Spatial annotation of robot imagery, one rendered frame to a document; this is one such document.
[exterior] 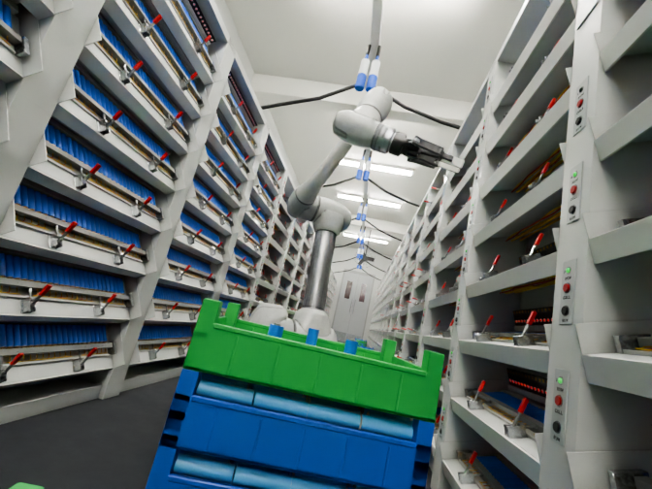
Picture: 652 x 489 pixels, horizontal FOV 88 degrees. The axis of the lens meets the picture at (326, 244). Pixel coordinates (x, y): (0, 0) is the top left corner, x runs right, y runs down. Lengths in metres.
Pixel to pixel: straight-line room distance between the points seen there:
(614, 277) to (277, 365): 0.60
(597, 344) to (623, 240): 0.18
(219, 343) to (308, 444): 0.15
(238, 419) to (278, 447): 0.05
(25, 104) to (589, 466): 1.37
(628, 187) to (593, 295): 0.22
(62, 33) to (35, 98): 0.19
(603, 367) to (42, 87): 1.33
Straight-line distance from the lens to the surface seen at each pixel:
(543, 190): 0.99
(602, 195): 0.81
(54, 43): 1.23
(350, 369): 0.42
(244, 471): 0.46
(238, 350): 0.42
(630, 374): 0.64
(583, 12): 1.12
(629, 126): 0.78
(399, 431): 0.46
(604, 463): 0.75
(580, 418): 0.73
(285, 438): 0.43
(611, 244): 0.72
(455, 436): 1.41
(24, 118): 1.16
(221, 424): 0.43
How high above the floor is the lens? 0.49
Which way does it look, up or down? 12 degrees up
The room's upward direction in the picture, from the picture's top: 13 degrees clockwise
